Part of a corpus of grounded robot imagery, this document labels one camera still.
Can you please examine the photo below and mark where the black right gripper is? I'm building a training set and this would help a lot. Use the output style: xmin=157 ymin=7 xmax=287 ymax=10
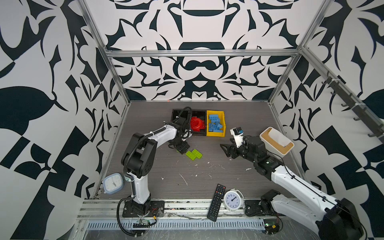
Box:
xmin=220 ymin=137 xmax=258 ymax=165

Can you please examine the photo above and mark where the red arch lego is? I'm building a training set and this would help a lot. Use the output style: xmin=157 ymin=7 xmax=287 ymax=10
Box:
xmin=190 ymin=117 xmax=206 ymax=132

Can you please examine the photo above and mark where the blue lego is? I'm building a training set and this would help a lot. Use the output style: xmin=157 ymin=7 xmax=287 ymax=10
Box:
xmin=208 ymin=114 xmax=223 ymax=133

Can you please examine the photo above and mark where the green square lego plate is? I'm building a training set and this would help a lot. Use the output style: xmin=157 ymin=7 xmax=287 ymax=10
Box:
xmin=186 ymin=149 xmax=203 ymax=161

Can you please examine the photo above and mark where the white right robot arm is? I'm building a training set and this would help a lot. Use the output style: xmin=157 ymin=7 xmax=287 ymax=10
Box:
xmin=220 ymin=137 xmax=368 ymax=240

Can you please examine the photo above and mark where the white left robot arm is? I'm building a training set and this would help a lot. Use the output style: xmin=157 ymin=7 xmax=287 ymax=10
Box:
xmin=121 ymin=107 xmax=193 ymax=216

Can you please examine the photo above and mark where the black left storage bin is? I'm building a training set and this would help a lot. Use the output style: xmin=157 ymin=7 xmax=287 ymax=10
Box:
xmin=171 ymin=107 xmax=193 ymax=135

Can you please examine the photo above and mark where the black storage bin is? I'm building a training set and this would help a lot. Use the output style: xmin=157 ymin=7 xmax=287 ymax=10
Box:
xmin=191 ymin=110 xmax=207 ymax=136
xmin=171 ymin=107 xmax=193 ymax=135

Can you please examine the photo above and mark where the black middle storage bin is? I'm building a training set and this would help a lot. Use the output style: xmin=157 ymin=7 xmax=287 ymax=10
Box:
xmin=191 ymin=110 xmax=207 ymax=136

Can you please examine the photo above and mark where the yellow storage bin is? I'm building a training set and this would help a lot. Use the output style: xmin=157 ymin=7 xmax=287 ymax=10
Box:
xmin=206 ymin=110 xmax=226 ymax=138

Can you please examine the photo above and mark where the white tissue box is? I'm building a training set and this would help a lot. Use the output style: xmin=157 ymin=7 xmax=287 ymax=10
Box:
xmin=259 ymin=127 xmax=295 ymax=158

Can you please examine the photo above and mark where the white alarm clock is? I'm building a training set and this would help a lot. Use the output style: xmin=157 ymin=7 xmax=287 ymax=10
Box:
xmin=223 ymin=189 xmax=244 ymax=212

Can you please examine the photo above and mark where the black remote control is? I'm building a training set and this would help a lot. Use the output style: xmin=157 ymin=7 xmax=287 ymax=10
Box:
xmin=207 ymin=184 xmax=226 ymax=222

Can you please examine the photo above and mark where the blue square clock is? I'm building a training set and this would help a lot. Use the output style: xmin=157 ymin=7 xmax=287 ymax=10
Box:
xmin=102 ymin=173 xmax=124 ymax=195

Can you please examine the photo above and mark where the white cable duct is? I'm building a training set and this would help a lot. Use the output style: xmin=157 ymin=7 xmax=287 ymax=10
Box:
xmin=87 ymin=219 xmax=265 ymax=231

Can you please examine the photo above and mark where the wall hook rack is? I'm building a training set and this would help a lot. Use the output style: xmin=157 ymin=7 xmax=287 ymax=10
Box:
xmin=322 ymin=71 xmax=384 ymax=144

